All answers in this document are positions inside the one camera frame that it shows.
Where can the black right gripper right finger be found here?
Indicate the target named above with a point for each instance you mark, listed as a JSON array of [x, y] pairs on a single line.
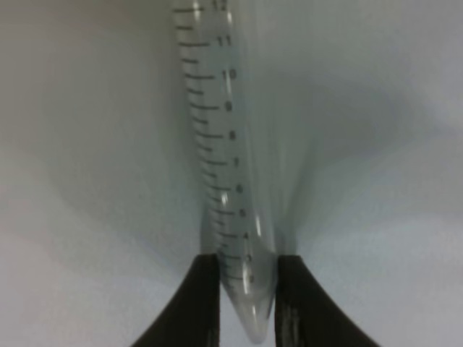
[[305, 315]]

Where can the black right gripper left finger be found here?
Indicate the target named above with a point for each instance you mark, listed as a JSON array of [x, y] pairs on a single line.
[[192, 317]]

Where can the green capped test tube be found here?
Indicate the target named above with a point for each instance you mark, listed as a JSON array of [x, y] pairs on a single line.
[[232, 136]]

